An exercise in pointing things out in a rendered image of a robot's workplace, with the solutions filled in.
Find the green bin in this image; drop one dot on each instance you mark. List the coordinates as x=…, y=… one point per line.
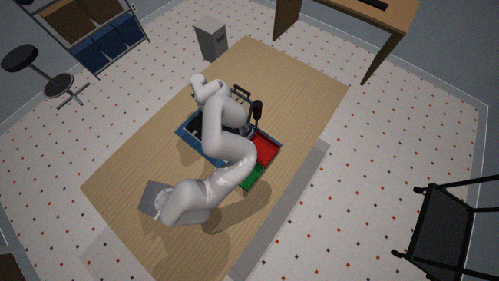
x=246, y=184

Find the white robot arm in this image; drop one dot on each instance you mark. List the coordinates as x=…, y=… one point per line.
x=203, y=195

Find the red open-top bin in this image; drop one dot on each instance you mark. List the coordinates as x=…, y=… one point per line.
x=266, y=148

